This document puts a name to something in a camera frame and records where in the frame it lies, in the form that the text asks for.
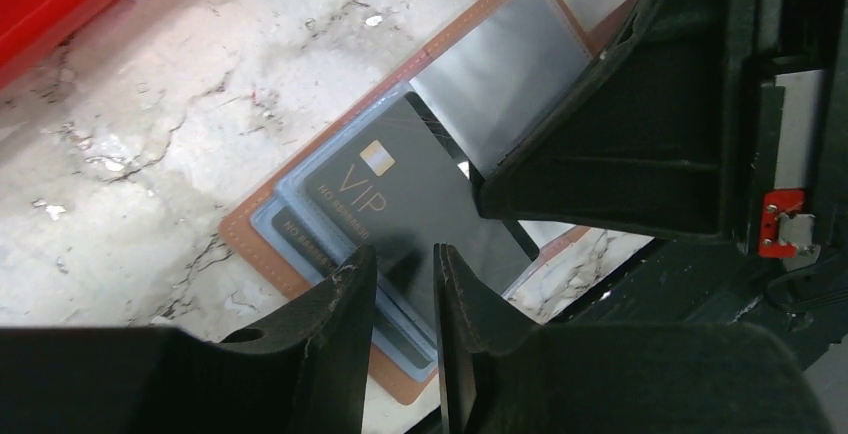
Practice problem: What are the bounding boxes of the brown leather card holder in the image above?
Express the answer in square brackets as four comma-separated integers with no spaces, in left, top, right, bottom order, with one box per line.
[218,0,657,407]

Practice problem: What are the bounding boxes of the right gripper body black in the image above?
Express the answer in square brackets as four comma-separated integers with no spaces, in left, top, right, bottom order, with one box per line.
[715,0,847,365]

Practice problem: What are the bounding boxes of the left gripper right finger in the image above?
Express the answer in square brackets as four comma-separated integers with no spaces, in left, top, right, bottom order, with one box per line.
[433,244,832,433]

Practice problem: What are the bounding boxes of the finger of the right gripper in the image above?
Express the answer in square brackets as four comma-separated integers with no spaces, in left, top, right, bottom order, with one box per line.
[477,0,756,241]

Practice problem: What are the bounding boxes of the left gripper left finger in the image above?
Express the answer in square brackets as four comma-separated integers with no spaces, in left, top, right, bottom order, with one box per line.
[1,246,377,433]

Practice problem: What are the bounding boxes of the black VIP card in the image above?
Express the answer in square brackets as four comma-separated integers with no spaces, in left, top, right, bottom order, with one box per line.
[302,91,539,333]

